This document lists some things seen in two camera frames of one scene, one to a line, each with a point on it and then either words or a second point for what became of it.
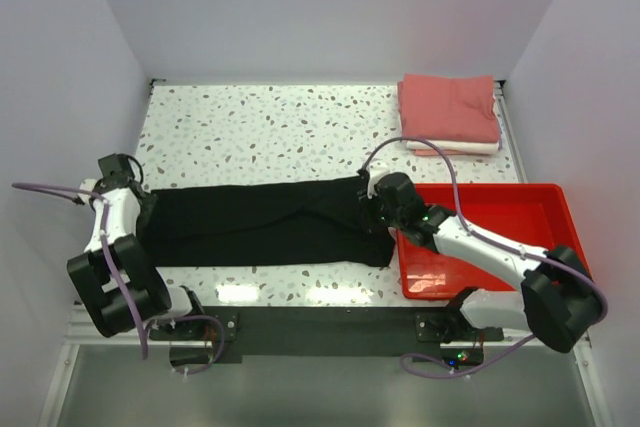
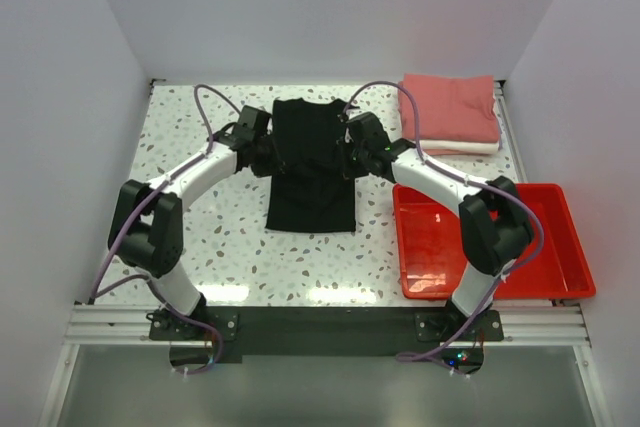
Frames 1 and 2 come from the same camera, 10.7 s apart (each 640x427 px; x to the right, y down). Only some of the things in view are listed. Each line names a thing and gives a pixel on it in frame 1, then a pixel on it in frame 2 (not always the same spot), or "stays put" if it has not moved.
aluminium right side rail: [509, 132] stays put
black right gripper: [378, 196] to [347, 143]
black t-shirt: [316, 222] to [311, 179]
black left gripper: [147, 197] to [267, 169]
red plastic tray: [535, 215] stays put
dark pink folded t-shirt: [441, 108] stays put
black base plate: [330, 331] stays put
